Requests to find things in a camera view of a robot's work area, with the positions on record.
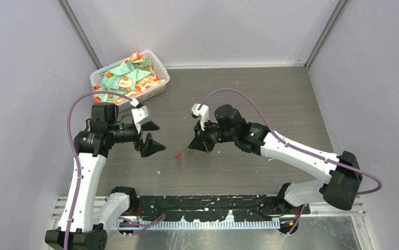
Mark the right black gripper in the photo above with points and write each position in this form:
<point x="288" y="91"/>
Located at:
<point x="200" y="141"/>

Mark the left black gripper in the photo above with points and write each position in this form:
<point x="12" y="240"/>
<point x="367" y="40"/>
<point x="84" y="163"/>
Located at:
<point x="150" y="146"/>

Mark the red keyring with metal chain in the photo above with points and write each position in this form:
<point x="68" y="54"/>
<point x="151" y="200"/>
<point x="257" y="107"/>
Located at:
<point x="178" y="155"/>

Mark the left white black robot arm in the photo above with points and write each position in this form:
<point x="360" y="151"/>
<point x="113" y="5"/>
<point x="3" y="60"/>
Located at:
<point x="80" y="226"/>

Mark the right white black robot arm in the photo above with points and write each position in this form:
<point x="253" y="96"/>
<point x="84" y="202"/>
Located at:
<point x="336" y="177"/>

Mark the white plastic basket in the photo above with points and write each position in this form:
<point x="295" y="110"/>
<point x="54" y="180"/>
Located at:
<point x="158" y="69"/>

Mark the colourful patterned cloth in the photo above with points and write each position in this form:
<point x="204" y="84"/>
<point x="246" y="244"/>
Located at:
<point x="130" y="77"/>

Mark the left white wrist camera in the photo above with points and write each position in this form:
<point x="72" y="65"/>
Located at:
<point x="140" y="114"/>

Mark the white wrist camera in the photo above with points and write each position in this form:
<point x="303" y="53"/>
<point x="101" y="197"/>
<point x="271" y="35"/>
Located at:
<point x="140" y="114"/>
<point x="201" y="112"/>

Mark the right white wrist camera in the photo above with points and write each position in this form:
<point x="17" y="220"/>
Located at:
<point x="201" y="112"/>

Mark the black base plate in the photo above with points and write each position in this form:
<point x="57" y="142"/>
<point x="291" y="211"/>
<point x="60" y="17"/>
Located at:
<point x="209" y="208"/>

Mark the aluminium front rail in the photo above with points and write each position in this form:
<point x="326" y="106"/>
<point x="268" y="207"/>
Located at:
<point x="228" y="222"/>

